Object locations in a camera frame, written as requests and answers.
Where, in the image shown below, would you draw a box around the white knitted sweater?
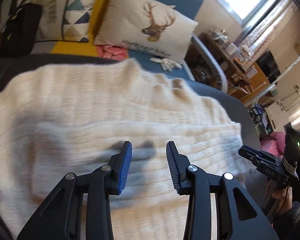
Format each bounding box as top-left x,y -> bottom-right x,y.
0,57 -> 256,240

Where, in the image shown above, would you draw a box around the person's right hand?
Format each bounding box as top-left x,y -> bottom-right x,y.
271,186 -> 293,215

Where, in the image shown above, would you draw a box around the wooden side shelf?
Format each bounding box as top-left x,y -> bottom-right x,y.
195,33 -> 270,104

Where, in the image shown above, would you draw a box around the white gloves on sofa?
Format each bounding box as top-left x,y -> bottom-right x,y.
149,57 -> 183,72

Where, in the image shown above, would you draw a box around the pink cloth on sofa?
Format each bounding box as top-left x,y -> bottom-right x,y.
95,45 -> 129,61

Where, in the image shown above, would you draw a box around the black handbag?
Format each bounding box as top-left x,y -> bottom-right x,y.
0,3 -> 43,58

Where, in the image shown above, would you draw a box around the multicolour sofa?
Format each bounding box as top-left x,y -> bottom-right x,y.
19,0 -> 228,92

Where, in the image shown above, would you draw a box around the deer print cushion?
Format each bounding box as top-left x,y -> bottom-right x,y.
94,0 -> 198,63

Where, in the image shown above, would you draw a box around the triangle pattern cushion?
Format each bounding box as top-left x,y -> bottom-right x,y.
17,0 -> 96,43

